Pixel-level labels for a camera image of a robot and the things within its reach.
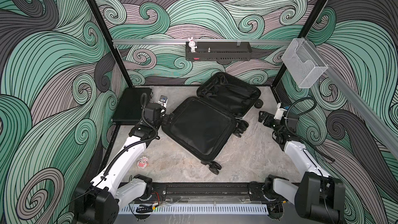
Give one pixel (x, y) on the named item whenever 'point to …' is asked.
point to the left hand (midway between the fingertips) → (161, 108)
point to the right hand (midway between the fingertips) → (266, 113)
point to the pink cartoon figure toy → (142, 164)
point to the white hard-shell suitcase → (203, 127)
